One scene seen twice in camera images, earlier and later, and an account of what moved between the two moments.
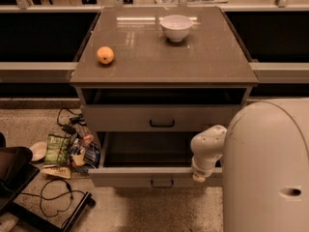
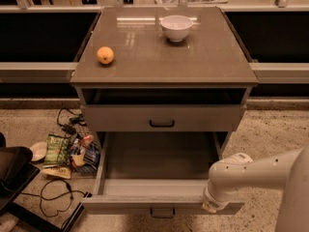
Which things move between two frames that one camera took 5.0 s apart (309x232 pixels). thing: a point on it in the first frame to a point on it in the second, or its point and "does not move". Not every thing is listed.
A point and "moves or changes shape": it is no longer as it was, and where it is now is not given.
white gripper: [201, 170] to [212, 201]
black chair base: [16, 173] does not move
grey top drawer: [136, 118] does not move
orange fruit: [104, 54] does not move
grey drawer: [148, 159] moves or changes shape
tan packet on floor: [60, 171] does not move
